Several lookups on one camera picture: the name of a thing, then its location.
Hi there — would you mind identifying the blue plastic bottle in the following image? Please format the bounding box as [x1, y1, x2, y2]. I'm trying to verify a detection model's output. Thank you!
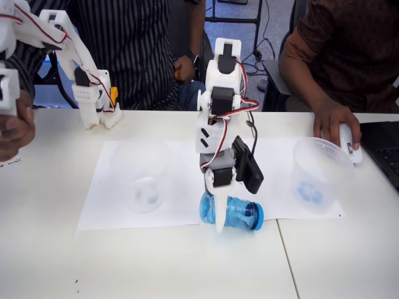
[198, 191, 266, 233]

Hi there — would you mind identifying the white computer mouse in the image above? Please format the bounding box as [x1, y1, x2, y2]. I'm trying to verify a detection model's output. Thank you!
[337, 123, 364, 165]

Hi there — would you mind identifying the white leader arm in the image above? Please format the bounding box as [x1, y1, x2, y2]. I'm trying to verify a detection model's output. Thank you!
[0, 0, 123, 130]

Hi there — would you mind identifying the bare left forearm, striped-shirt person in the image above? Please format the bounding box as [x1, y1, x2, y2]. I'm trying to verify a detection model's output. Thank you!
[186, 0, 206, 60]

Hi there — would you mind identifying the bare right forearm, brown-shirt person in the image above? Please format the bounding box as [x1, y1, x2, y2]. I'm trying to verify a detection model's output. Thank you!
[278, 37, 339, 110]

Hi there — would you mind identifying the left hand of striped-shirt person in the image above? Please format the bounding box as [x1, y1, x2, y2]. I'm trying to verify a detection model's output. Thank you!
[172, 55, 196, 85]

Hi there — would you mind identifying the right hand of brown-shirt person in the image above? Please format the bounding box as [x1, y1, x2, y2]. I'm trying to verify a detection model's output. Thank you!
[313, 99, 363, 152]

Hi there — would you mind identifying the right hand of striped-shirt person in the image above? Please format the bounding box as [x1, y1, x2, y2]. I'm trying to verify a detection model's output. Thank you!
[0, 92, 37, 163]

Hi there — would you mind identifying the clear cup, green symbol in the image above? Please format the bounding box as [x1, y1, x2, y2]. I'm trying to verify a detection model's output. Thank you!
[110, 140, 171, 214]

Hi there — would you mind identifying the clear cup, blue recycling symbol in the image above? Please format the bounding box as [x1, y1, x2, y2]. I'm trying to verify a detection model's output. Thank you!
[289, 136, 356, 216]

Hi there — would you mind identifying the grey office chair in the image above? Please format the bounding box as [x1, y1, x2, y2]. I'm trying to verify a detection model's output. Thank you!
[261, 0, 309, 113]

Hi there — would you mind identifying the black smartwatch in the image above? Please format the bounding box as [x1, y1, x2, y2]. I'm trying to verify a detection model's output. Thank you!
[186, 51, 203, 71]

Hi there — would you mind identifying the person in striped shirt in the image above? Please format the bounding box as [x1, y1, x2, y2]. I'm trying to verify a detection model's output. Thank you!
[2, 0, 206, 112]

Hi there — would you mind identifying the black laptop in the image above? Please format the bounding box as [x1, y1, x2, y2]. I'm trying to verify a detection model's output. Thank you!
[360, 121, 399, 192]

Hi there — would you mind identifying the person in brown shirt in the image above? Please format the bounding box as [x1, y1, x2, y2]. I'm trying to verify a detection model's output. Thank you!
[278, 0, 399, 113]

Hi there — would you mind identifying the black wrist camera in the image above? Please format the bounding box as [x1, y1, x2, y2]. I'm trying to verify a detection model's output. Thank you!
[232, 135, 265, 194]

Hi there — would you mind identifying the black camera cable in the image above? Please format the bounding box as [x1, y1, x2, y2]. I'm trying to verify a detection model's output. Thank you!
[245, 112, 260, 156]

